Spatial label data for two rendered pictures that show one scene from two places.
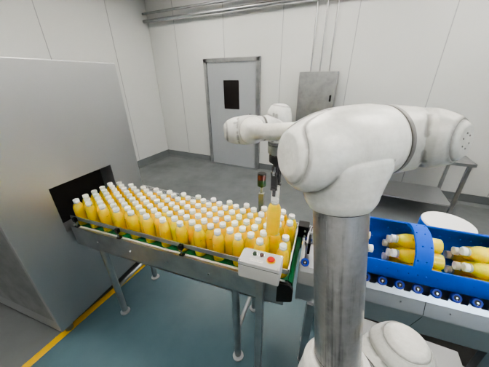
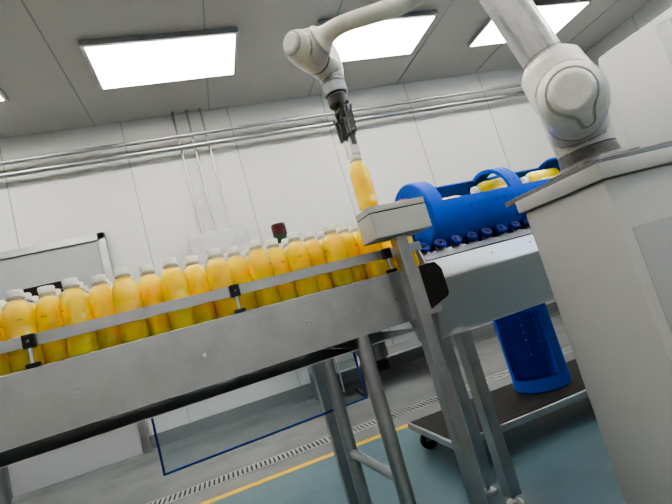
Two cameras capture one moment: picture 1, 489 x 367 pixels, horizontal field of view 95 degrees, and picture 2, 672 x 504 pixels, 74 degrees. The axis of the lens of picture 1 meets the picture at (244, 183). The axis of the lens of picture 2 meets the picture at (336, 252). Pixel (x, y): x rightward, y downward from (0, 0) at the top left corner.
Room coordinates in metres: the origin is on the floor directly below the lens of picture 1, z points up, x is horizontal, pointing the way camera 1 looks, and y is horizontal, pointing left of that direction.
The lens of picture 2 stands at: (-0.07, 1.01, 0.84)
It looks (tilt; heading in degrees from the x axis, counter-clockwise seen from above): 7 degrees up; 318
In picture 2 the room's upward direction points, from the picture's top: 16 degrees counter-clockwise
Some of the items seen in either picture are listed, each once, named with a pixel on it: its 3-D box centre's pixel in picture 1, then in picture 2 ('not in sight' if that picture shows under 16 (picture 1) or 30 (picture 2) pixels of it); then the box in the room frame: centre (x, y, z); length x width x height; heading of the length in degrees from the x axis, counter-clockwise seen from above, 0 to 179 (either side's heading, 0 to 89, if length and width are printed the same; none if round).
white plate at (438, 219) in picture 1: (447, 223); not in sight; (1.17, -1.29, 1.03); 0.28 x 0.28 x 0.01
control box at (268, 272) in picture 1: (260, 265); (393, 220); (0.82, -0.07, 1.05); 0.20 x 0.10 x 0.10; 70
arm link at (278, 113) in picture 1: (276, 123); (324, 61); (0.96, -0.14, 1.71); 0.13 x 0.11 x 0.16; 109
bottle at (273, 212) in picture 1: (273, 217); (362, 183); (0.96, -0.15, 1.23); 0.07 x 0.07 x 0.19
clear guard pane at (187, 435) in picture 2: not in sight; (258, 368); (1.49, 0.14, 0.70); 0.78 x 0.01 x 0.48; 70
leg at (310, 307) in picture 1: (305, 333); (487, 416); (0.93, -0.41, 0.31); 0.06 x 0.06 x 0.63; 70
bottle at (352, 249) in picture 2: (250, 248); (350, 256); (1.00, -0.03, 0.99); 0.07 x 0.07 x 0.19
